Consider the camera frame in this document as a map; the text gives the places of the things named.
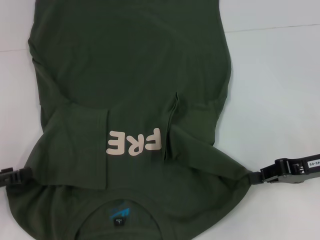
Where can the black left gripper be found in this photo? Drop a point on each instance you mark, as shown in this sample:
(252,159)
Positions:
(3,180)

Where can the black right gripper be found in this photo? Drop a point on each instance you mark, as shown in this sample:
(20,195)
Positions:
(300,172)

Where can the dark green FREE! T-shirt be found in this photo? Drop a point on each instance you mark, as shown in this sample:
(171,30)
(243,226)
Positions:
(125,62)

